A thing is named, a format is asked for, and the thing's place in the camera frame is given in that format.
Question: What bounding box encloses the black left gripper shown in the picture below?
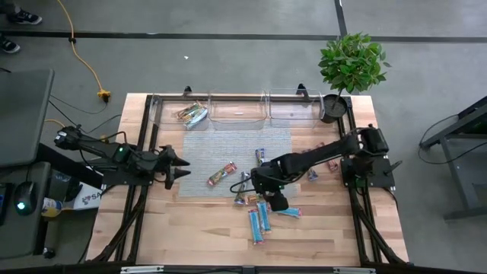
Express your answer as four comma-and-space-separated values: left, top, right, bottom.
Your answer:
151, 145, 191, 190

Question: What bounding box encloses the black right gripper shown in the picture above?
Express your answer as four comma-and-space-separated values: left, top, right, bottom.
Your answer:
250, 163, 290, 212

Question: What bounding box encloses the blue granola bar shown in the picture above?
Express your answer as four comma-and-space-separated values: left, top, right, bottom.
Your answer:
256, 200, 272, 234
276, 206, 304, 219
247, 208, 266, 245

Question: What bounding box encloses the grey woven placemat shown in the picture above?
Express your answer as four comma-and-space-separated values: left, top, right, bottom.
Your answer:
178, 127, 300, 198

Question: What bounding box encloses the clear plastic bin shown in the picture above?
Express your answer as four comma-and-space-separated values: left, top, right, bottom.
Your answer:
208, 89, 269, 132
268, 88, 325, 129
150, 91, 212, 132

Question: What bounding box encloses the white printed box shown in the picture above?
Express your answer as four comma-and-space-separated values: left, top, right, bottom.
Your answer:
72, 181, 103, 211

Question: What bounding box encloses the yellow bottle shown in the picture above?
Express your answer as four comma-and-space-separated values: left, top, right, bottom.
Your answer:
40, 196, 65, 218

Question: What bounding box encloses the black computer mouse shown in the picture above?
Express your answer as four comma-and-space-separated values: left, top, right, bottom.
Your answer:
14, 181, 38, 217

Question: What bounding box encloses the green potted plant black pot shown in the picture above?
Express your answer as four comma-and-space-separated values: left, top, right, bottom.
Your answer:
317, 32, 393, 125

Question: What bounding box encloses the dark grey desk panel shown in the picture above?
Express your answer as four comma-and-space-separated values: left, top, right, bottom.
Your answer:
0, 68, 56, 168

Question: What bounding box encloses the grey side desk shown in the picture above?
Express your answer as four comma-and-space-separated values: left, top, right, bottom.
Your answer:
0, 161, 53, 260

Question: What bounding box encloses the person's shoe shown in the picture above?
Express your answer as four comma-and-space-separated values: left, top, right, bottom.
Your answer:
7, 9, 43, 26
0, 36, 22, 54

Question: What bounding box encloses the black aluminium rig frame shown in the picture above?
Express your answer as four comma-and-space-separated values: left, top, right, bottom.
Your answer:
85, 83, 411, 274

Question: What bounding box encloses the yellow extension cable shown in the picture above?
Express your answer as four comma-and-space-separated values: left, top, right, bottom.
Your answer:
56, 0, 113, 104

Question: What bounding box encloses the black desk frame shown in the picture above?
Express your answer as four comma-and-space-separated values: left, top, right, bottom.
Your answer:
418, 94, 487, 221

